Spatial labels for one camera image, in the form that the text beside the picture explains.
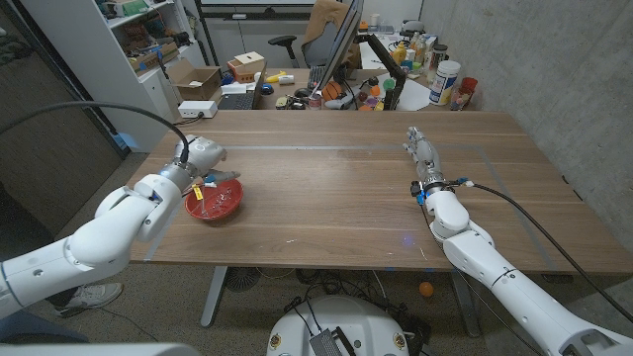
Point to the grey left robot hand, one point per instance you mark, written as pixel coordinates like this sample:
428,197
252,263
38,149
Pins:
200,155

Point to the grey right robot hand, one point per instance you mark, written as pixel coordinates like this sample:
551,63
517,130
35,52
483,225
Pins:
427,158

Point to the clear frame glasses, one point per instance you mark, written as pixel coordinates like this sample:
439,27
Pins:
217,198

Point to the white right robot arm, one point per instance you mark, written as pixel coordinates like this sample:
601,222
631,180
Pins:
489,262

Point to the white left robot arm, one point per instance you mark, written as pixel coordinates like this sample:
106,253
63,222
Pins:
109,237

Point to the red bowl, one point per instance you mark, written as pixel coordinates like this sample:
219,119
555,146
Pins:
233,205

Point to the white power box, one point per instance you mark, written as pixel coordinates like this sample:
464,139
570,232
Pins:
198,109

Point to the white paper sheet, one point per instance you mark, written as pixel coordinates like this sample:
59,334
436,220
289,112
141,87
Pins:
415,96

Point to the black laptop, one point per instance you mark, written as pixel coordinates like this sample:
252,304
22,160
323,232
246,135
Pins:
237,100

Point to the open cardboard box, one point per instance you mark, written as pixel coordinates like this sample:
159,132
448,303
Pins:
198,86

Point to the white canister blue label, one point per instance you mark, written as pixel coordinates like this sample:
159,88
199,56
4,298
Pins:
443,84

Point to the small wooden box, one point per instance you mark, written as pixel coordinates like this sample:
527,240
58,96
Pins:
247,64

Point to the white game controller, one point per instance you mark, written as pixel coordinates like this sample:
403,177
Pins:
338,104

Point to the yellow bottle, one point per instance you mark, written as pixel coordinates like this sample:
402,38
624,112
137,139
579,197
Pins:
398,53

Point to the yellow toy banana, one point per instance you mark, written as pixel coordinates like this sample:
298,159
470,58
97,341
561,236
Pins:
276,76

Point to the orange toy basketball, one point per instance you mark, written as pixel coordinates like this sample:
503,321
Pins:
331,90

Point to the wooden desk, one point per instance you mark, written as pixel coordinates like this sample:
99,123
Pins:
299,81

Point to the round grey grille disc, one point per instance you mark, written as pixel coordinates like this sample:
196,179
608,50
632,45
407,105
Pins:
242,278

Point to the small orange ball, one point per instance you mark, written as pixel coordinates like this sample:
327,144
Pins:
426,289

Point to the white shelf unit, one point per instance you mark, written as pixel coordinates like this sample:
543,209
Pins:
99,64

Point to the grey metal table leg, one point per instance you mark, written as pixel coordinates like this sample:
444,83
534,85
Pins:
213,296
465,304

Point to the black computer monitor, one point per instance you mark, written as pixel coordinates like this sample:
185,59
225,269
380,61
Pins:
341,44

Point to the grey office chair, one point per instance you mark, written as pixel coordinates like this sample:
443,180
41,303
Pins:
321,49

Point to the person in dark trousers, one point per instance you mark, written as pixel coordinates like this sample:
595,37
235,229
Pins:
94,296

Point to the tan jacket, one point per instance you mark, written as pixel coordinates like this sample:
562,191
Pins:
324,15

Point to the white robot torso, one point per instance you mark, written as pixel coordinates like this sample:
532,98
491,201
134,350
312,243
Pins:
356,321

